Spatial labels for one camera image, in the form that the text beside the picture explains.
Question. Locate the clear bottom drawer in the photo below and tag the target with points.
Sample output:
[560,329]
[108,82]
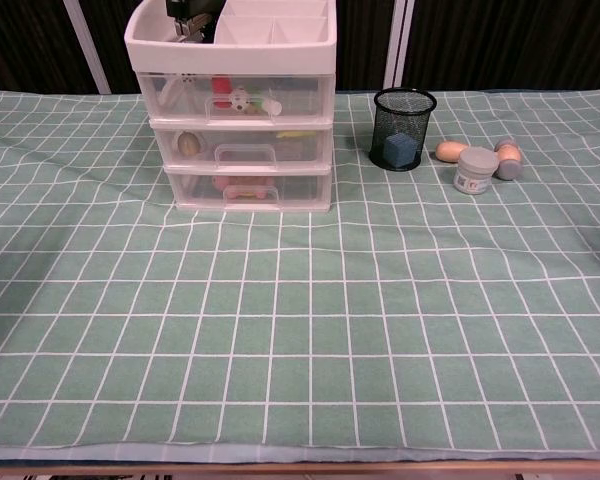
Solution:
[307,189]

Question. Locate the pink and orange turtle toy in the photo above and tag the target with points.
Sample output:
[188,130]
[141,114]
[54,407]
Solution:
[222,184]

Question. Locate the translucent plastic storage drawer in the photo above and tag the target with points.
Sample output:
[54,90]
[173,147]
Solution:
[302,100]

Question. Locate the small black-white soccer ball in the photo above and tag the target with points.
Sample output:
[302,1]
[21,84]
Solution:
[240,101]

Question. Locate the red cup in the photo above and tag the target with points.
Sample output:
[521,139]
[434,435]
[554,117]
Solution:
[221,85]

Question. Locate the grey and wood peg toy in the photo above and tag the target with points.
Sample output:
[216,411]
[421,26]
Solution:
[508,162]

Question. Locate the green checkered tablecloth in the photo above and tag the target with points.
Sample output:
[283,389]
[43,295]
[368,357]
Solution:
[330,310]

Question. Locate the yellow flat item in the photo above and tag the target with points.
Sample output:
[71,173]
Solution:
[292,135]

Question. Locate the blue cube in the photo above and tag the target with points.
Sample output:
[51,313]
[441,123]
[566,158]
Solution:
[398,150]

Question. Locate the small white tube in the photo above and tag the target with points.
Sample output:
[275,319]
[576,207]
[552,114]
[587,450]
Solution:
[272,106]

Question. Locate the black mesh pen holder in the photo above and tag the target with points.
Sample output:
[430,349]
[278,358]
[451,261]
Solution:
[405,117]

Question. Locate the peach wooden egg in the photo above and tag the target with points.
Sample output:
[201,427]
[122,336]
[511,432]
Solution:
[450,152]

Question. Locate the small grey lidded jar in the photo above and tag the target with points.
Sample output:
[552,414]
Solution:
[475,172]

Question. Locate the white double pole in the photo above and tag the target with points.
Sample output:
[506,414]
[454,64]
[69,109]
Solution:
[397,45]

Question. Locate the black stapler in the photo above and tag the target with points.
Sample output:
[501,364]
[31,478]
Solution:
[180,10]

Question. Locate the slanted white pole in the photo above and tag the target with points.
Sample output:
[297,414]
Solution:
[87,47]

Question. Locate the white plastic drawer organizer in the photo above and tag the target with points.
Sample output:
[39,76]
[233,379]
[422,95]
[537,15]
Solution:
[230,55]

